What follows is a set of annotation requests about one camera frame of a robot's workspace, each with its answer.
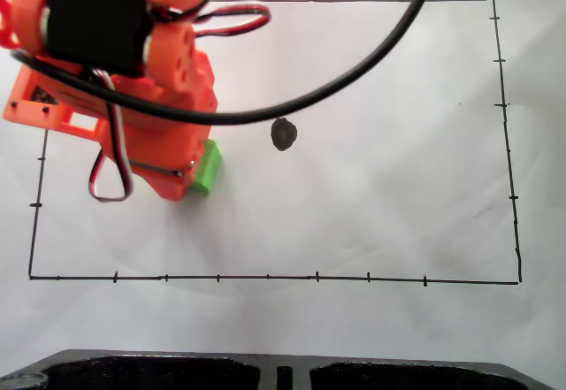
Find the white paper sheet drawn frame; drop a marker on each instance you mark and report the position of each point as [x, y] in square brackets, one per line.
[354, 213]

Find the black dot mark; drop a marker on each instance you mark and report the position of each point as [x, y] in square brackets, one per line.
[283, 134]

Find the orange camera mount bracket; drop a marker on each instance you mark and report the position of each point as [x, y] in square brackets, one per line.
[40, 102]

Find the green textured cube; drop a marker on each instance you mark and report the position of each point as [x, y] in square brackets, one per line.
[207, 166]

